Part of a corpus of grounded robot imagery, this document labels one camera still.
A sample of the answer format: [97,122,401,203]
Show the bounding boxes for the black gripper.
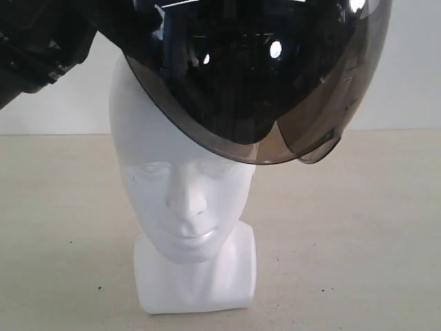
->
[1,1,98,108]

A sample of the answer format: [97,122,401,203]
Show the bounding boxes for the white mannequin head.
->
[109,57,257,314]

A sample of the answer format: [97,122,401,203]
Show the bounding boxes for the black helmet with tinted visor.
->
[109,1,393,165]

